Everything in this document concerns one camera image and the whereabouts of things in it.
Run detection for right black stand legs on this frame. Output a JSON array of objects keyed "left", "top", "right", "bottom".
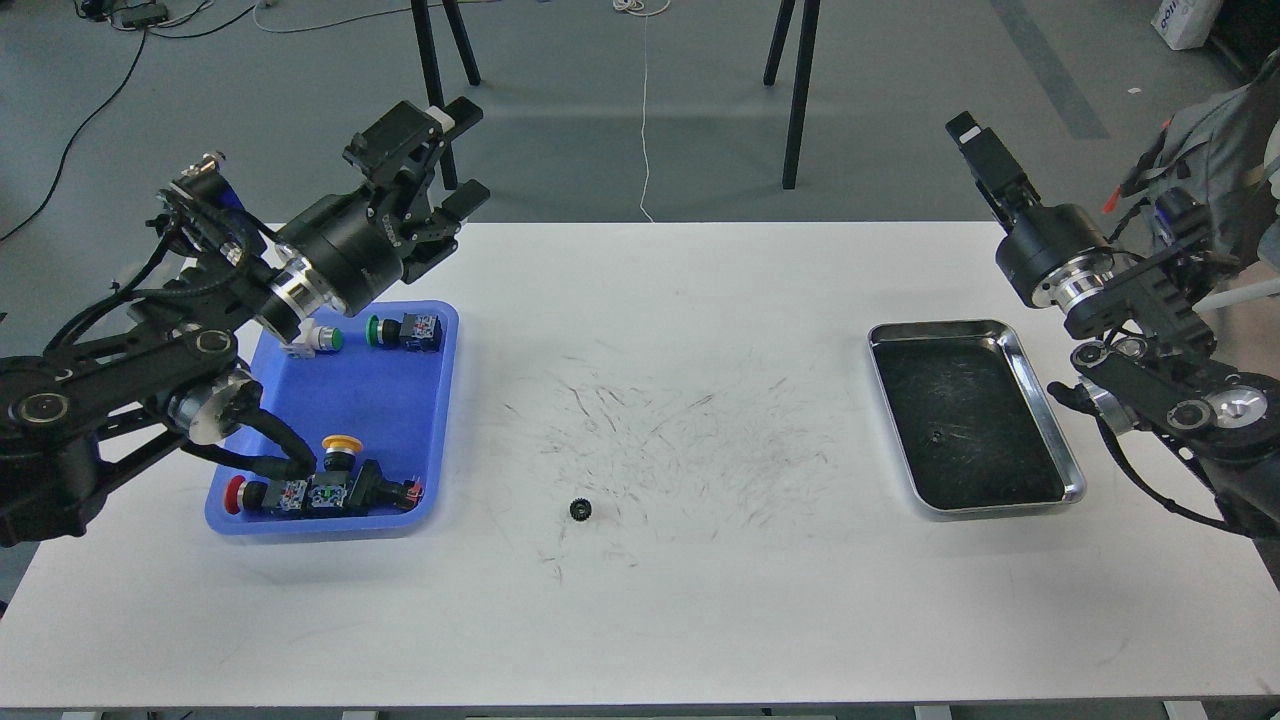
[{"left": 762, "top": 0, "right": 822, "bottom": 191}]

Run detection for green button white switch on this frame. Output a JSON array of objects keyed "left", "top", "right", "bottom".
[{"left": 280, "top": 318, "right": 346, "bottom": 359}]

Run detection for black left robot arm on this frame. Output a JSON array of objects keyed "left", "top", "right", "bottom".
[{"left": 1, "top": 97, "right": 490, "bottom": 547}]

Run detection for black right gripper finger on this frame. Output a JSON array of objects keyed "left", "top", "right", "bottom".
[{"left": 945, "top": 111, "right": 1041, "bottom": 225}]

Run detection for yellow mushroom push button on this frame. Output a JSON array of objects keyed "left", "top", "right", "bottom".
[{"left": 321, "top": 434, "right": 364, "bottom": 475}]

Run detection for black floor cable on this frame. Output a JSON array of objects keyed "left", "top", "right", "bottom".
[{"left": 0, "top": 0, "right": 261, "bottom": 243}]

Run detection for grey backpack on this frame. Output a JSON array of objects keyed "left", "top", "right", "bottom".
[{"left": 1103, "top": 51, "right": 1279, "bottom": 296}]

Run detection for white box on floor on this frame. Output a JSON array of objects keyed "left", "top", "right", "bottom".
[{"left": 1149, "top": 0, "right": 1222, "bottom": 51}]

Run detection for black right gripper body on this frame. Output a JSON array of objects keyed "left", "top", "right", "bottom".
[{"left": 997, "top": 204, "right": 1115, "bottom": 309}]

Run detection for blue plastic tray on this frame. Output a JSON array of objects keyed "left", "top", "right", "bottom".
[{"left": 205, "top": 300, "right": 460, "bottom": 538}]

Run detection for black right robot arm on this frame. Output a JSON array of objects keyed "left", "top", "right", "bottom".
[{"left": 946, "top": 111, "right": 1277, "bottom": 541}]

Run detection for black stand legs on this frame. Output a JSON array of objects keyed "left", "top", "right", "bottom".
[
  {"left": 410, "top": 0, "right": 483, "bottom": 191},
  {"left": 762, "top": 0, "right": 822, "bottom": 191}
]

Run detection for green button black switch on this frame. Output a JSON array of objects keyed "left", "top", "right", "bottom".
[{"left": 365, "top": 313, "right": 445, "bottom": 354}]

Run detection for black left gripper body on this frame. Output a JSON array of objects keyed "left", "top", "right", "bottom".
[{"left": 262, "top": 191, "right": 442, "bottom": 341}]

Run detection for black switch red terminals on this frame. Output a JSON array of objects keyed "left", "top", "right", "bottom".
[{"left": 346, "top": 459, "right": 424, "bottom": 515}]

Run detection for shiny metal tray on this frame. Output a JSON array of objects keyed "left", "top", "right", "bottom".
[{"left": 868, "top": 319, "right": 1087, "bottom": 519}]

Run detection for left black stand legs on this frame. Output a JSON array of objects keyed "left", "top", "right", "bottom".
[{"left": 410, "top": 0, "right": 483, "bottom": 191}]

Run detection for white floor cable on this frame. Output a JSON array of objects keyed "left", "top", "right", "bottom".
[{"left": 250, "top": 0, "right": 673, "bottom": 223}]

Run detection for red button switch block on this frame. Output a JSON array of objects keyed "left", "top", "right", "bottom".
[{"left": 221, "top": 475, "right": 349, "bottom": 519}]

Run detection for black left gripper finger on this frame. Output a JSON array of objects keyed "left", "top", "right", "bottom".
[
  {"left": 404, "top": 179, "right": 492, "bottom": 281},
  {"left": 342, "top": 97, "right": 484, "bottom": 191}
]

